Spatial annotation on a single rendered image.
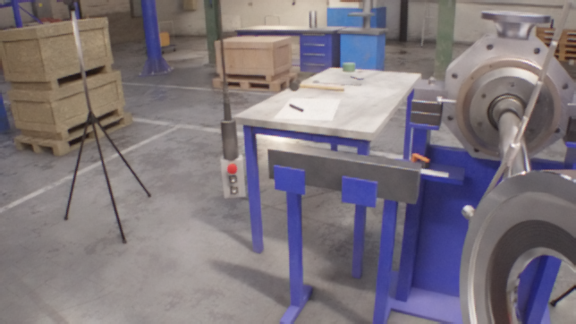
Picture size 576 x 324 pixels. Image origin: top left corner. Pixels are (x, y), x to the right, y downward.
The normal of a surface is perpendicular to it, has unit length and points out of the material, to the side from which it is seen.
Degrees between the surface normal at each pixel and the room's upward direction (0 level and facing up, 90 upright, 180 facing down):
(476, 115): 90
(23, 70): 90
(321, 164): 90
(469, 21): 90
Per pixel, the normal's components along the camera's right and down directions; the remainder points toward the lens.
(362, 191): -0.43, 0.36
